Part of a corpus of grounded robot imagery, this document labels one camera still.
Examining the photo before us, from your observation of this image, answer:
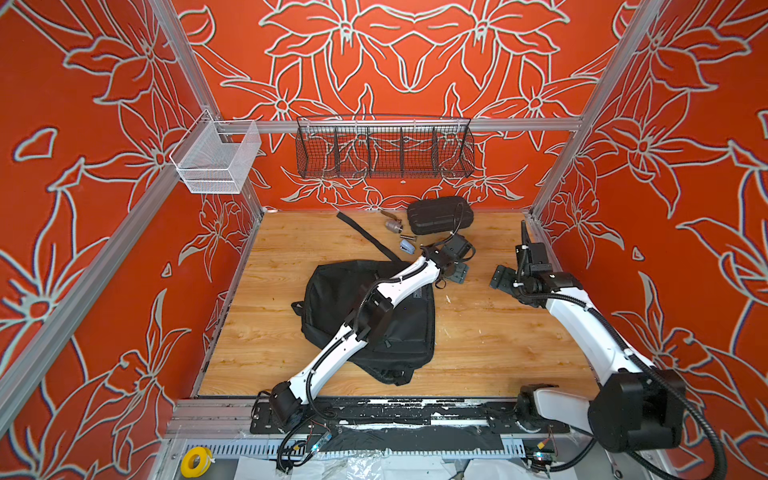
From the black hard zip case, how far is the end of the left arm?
0.74 feet

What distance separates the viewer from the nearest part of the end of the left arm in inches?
30.0

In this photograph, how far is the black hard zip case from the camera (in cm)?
112
